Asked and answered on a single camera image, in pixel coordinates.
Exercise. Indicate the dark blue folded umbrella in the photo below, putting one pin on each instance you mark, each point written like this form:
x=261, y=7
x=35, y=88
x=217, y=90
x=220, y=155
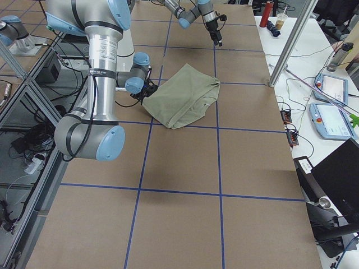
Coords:
x=272, y=28

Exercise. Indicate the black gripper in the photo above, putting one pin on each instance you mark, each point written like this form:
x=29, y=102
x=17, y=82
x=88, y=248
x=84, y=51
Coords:
x=212, y=27
x=146, y=91

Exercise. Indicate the far teach pendant tablet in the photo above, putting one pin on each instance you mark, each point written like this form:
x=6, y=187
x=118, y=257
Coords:
x=331, y=86

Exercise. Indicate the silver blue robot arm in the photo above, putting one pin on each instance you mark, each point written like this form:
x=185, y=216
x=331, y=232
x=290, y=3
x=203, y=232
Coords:
x=91, y=130
x=203, y=9

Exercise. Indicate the sage green long-sleeve shirt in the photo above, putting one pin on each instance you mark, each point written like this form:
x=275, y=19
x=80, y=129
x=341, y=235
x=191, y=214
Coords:
x=183, y=99

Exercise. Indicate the teach pendant tablet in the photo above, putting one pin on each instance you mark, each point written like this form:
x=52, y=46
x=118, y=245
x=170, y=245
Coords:
x=331, y=123
x=331, y=86

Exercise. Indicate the black box under frame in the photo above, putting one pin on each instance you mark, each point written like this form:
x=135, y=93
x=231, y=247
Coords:
x=50, y=71

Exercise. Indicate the aluminium frame post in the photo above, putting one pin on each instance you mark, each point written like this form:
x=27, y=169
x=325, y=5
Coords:
x=296, y=32

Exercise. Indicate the near teach pendant tablet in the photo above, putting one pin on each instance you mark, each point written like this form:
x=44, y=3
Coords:
x=331, y=123

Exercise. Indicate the iced coffee plastic cup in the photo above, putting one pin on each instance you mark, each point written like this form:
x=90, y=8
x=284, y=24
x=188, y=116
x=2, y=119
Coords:
x=281, y=18

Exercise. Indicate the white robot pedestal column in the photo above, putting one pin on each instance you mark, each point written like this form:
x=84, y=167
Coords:
x=124, y=50

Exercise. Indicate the black laptop computer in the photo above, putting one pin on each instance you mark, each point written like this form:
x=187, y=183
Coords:
x=337, y=176

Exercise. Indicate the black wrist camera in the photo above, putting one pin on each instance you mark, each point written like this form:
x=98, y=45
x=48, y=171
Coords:
x=221, y=17

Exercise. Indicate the red water bottle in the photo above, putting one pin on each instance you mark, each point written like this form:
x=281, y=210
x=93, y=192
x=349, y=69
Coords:
x=266, y=13

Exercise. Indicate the black box white label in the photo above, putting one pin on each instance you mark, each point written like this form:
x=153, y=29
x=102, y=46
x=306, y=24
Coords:
x=306, y=178

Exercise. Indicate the orange black connector board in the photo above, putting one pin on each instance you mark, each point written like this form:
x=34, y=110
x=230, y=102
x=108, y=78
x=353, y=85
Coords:
x=290, y=129

